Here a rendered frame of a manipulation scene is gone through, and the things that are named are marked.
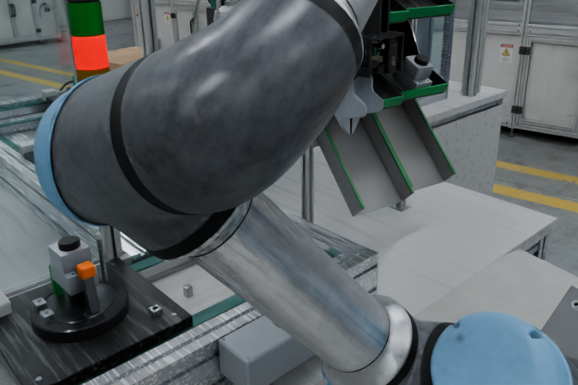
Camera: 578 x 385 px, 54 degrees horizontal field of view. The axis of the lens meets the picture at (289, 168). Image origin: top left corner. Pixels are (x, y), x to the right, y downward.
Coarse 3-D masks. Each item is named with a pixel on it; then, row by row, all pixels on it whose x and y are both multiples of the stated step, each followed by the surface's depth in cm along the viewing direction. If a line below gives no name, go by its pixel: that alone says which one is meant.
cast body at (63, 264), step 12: (60, 240) 82; (72, 240) 82; (60, 252) 81; (72, 252) 81; (84, 252) 82; (60, 264) 80; (72, 264) 81; (60, 276) 82; (72, 276) 80; (96, 276) 83; (72, 288) 81
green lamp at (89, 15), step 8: (72, 8) 84; (80, 8) 84; (88, 8) 84; (96, 8) 85; (72, 16) 85; (80, 16) 85; (88, 16) 85; (96, 16) 86; (72, 24) 85; (80, 24) 85; (88, 24) 85; (96, 24) 86; (72, 32) 86; (80, 32) 85; (88, 32) 86; (96, 32) 86; (104, 32) 88
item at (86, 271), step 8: (80, 264) 79; (88, 264) 79; (80, 272) 78; (88, 272) 79; (88, 280) 79; (88, 288) 80; (88, 296) 80; (96, 296) 81; (88, 304) 81; (96, 304) 81; (88, 312) 81
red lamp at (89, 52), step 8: (72, 40) 87; (80, 40) 86; (88, 40) 86; (96, 40) 87; (104, 40) 88; (80, 48) 86; (88, 48) 86; (96, 48) 87; (104, 48) 88; (80, 56) 87; (88, 56) 87; (96, 56) 87; (104, 56) 88; (80, 64) 87; (88, 64) 87; (96, 64) 88; (104, 64) 89
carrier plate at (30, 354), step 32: (128, 288) 93; (0, 320) 85; (128, 320) 85; (160, 320) 85; (192, 320) 86; (0, 352) 78; (32, 352) 78; (64, 352) 78; (96, 352) 78; (128, 352) 79; (32, 384) 72; (64, 384) 74
